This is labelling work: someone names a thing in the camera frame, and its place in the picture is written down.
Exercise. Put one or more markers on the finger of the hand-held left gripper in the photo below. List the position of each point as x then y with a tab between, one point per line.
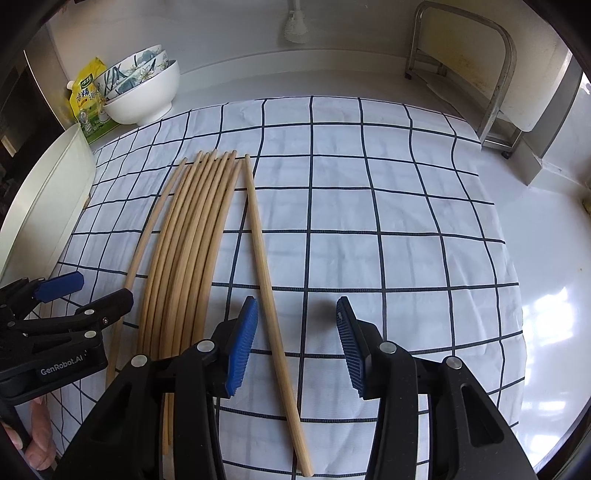
60	284
106	304

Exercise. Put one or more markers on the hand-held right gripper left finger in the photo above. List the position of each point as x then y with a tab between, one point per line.
242	344

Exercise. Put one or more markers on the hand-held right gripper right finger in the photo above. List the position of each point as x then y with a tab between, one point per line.
348	344

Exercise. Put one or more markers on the wooden chopstick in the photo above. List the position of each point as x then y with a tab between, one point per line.
265	277

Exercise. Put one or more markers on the person's left hand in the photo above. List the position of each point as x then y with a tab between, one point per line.
42	434

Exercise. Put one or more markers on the large white basin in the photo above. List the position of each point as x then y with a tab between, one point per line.
51	194

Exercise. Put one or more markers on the bundle of long wooden sticks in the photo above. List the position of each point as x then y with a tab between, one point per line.
184	258

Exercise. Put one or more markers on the white checked cloth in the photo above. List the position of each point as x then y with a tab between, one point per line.
392	207

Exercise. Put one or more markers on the dark kitchen appliance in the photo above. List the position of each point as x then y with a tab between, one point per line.
27	106

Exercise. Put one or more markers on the yellow green pouch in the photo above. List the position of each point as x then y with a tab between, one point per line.
87	99

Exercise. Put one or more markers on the plain white bowl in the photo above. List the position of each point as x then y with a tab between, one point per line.
147	102

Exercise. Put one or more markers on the floral patterned bowl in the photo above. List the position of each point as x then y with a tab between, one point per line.
123	67
144	74

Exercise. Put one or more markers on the white cutting board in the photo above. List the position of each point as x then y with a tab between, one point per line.
535	92

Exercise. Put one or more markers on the hanging white brush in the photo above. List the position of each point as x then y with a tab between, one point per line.
294	28

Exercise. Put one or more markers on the stainless steel rack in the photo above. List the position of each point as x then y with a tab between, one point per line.
508	60

